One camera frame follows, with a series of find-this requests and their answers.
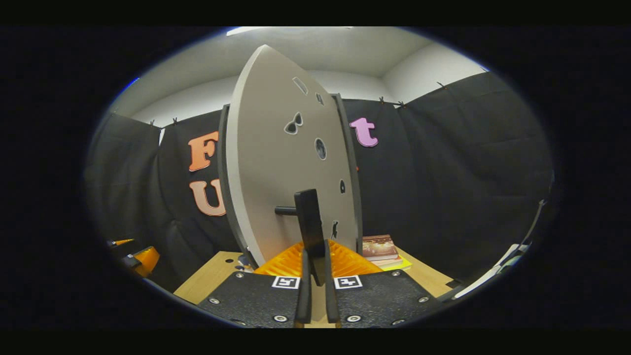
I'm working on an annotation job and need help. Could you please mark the yellow book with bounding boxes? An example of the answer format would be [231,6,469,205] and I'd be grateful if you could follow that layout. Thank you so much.
[377,256,413,272]

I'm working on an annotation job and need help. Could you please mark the black backdrop cloth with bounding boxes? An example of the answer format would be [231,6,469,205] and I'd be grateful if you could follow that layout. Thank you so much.
[84,71,555,296]

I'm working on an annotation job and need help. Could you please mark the white strip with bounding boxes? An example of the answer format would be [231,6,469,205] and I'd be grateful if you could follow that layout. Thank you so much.
[454,200,548,300]

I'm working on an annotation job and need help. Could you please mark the beige cabinet door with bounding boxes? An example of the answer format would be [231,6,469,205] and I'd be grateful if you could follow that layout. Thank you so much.
[224,44,359,267]

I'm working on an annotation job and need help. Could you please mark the black cabinet door handle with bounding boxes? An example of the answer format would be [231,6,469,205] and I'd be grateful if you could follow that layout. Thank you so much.
[275,189,327,286]

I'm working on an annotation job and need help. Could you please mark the brown cover book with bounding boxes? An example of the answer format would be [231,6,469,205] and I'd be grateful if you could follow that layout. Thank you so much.
[362,235,401,262]

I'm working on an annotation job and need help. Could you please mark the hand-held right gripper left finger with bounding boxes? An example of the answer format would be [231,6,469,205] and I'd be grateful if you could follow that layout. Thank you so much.
[197,241,314,328]

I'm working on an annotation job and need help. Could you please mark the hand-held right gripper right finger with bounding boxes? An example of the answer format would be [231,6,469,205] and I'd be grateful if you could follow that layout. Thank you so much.
[323,239,442,328]

